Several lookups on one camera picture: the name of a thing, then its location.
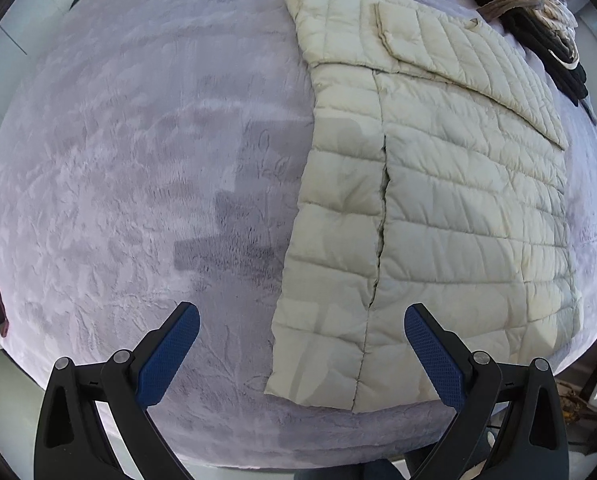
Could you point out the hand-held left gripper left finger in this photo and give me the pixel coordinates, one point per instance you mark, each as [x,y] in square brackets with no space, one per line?
[166,355]

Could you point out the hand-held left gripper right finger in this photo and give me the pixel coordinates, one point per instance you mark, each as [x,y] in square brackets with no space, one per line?
[436,355]

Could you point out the cream quilted down jacket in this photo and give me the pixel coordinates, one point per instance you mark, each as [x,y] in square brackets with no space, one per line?
[428,210]

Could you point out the yellow patterned bag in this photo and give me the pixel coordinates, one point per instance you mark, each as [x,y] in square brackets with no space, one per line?
[573,400]

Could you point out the person's right leg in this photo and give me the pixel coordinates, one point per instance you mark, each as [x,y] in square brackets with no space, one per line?
[393,467]

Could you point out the lavender plush bed blanket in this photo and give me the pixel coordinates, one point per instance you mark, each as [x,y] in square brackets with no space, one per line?
[128,160]

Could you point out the black garment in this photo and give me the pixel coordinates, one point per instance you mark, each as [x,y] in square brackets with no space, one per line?
[553,55]

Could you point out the white wardrobe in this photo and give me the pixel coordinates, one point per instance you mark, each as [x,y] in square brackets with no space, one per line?
[8,35]

